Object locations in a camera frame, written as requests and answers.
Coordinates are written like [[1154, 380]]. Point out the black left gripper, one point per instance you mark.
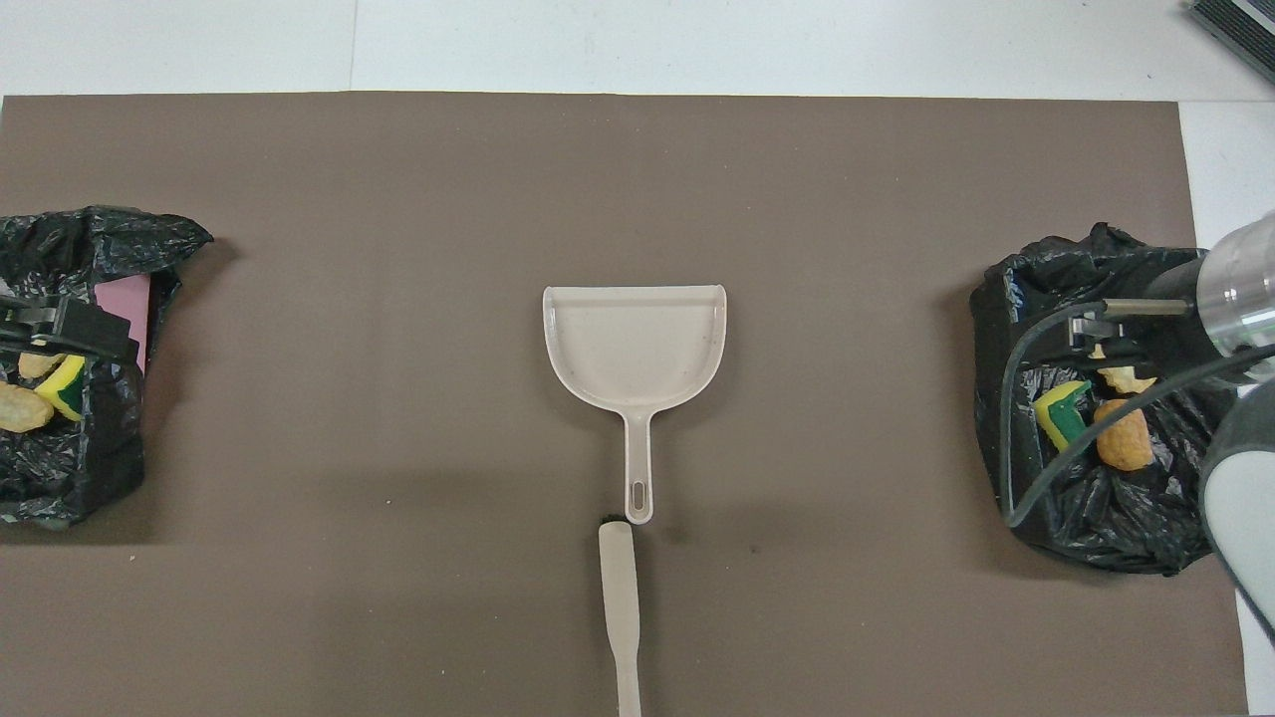
[[70, 329]]

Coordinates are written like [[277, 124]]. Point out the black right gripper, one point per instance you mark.
[[1146, 307]]

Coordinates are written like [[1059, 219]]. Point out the beige foam chunk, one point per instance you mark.
[[22, 408], [40, 365], [1126, 380]]

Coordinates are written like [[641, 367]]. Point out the orange-brown sponge lump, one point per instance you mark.
[[1124, 438]]

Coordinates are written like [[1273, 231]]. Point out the green and yellow sponge piece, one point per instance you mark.
[[1061, 418]]

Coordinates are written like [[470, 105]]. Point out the beige plastic dustpan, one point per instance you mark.
[[633, 344]]

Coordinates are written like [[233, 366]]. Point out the beige brush with black bristles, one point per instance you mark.
[[618, 588]]

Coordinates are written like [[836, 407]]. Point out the pink bin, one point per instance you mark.
[[125, 309]]

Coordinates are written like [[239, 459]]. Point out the crumpled black trash bag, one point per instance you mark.
[[1116, 518], [70, 468]]

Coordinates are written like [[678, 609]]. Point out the dark ridged block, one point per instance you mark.
[[1245, 25]]

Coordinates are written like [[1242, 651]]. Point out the brown table mat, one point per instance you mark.
[[637, 179]]

